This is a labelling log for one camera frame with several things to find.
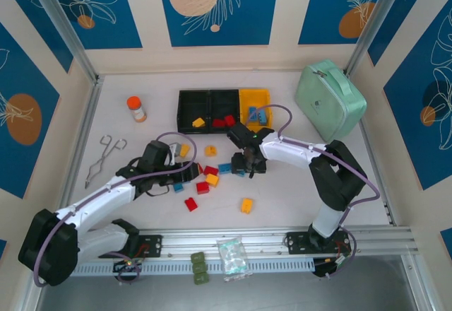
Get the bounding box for black plastic bin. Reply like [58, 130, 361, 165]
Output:
[208, 89, 242, 135]
[175, 89, 212, 135]

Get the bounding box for yellow plastic bin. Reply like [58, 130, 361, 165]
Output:
[238, 88, 275, 130]

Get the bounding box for orange capped spice bottle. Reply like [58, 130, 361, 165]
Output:
[126, 95, 148, 124]

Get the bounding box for metal tongs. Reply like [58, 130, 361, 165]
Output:
[84, 134, 128, 189]

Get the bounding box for clear plastic bag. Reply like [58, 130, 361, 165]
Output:
[215, 237, 252, 283]

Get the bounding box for mint green zip case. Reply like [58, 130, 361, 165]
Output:
[295, 59, 368, 143]

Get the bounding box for small controller board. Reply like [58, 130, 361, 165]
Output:
[313, 257, 354, 280]
[112, 258, 144, 283]

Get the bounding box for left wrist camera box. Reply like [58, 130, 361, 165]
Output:
[167, 143, 182, 166]

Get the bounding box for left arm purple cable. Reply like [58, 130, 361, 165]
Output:
[33, 132, 198, 287]

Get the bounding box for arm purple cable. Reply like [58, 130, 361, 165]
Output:
[33, 132, 198, 287]
[245, 104, 381, 279]

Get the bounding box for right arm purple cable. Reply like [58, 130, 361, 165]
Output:
[245, 104, 381, 279]

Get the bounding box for aluminium front rail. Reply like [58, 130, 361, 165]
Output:
[30, 225, 421, 263]

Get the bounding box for aluminium side rail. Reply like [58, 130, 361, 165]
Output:
[51, 77, 104, 235]
[357, 119, 396, 226]

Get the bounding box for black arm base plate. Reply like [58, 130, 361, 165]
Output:
[97, 235, 163, 259]
[284, 231, 354, 255]

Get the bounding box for white slotted cable duct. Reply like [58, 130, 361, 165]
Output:
[70, 258, 316, 277]

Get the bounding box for aluminium frame post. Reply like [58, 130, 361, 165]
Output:
[24, 0, 100, 83]
[344, 0, 406, 77]

